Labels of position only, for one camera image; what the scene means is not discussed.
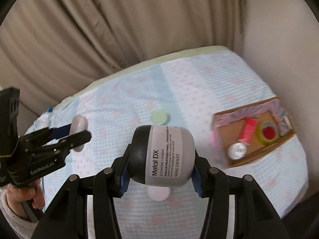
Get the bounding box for white bottle green label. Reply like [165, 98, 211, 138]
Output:
[228, 142, 247, 160]

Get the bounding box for light green lid jar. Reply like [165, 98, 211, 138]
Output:
[150, 109, 169, 125]

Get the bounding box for grey jar black lid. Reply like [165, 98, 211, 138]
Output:
[128, 125, 196, 187]

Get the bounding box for red round lid jar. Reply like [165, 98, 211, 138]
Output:
[263, 126, 276, 141]

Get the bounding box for white knit sleeve forearm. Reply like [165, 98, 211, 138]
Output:
[1, 187, 37, 238]

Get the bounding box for person's left hand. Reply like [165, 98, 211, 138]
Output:
[6, 179, 45, 219]

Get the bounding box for yellow tape roll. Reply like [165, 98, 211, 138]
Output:
[255, 120, 279, 145]

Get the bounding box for red rectangular box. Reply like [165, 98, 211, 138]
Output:
[238, 118, 258, 145]

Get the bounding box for cardboard box pink flaps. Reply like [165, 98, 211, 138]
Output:
[211, 97, 296, 168]

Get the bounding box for blue pink patterned bedspread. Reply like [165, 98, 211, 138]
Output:
[24, 48, 310, 239]

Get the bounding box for beige curtain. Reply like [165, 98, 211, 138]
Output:
[1, 0, 244, 113]

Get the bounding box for light green mattress sheet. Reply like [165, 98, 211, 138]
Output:
[53, 45, 229, 110]

